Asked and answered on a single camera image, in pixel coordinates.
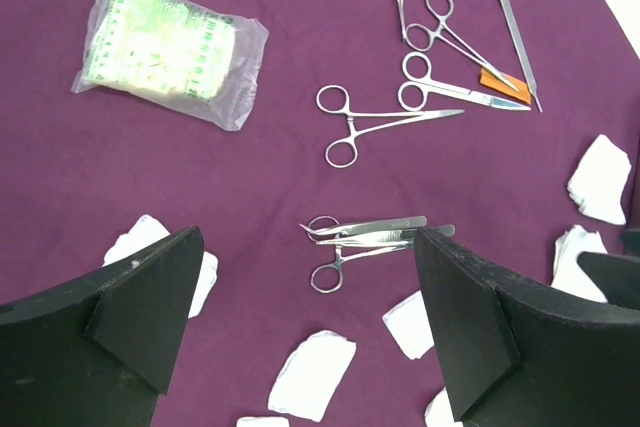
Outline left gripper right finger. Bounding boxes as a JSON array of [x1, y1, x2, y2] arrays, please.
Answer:
[[414, 228, 639, 426]]

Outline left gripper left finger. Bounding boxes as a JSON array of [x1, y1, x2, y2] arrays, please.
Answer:
[[1, 226, 204, 426]]

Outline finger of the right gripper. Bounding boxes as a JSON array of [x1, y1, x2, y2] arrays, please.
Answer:
[[577, 229, 640, 310]]

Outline steel surgical scissors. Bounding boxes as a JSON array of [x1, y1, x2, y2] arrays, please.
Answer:
[[397, 51, 531, 112]]

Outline white gauze pad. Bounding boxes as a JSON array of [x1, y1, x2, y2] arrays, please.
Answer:
[[567, 134, 631, 226], [103, 214, 219, 319], [382, 291, 434, 360], [424, 388, 463, 427], [267, 330, 357, 423], [551, 225, 608, 303], [236, 416, 290, 427]]

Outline white gauze pad far right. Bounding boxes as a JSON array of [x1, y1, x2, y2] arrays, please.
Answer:
[[567, 134, 631, 226]]

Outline white gauze pad lower right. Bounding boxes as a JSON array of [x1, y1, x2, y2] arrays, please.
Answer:
[[424, 388, 463, 427]]

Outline steel tweezers ribbed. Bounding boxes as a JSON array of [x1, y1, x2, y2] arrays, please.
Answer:
[[315, 224, 457, 248]]

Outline white gauze pad bottom left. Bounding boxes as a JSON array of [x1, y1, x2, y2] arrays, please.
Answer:
[[236, 416, 290, 427]]

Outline steel tweezers branded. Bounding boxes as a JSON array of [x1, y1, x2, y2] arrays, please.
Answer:
[[300, 216, 428, 240]]

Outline small steel hemostat under tweezers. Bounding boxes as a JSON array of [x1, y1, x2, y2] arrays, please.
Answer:
[[307, 219, 414, 294]]

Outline white gauze pad lower centre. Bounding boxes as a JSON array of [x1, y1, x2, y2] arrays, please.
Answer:
[[267, 330, 357, 423]]

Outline packaged gauze bag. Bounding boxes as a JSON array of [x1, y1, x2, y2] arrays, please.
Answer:
[[71, 0, 269, 132]]

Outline purple cloth drape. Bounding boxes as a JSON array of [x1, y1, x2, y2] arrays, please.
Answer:
[[1, 0, 639, 426]]

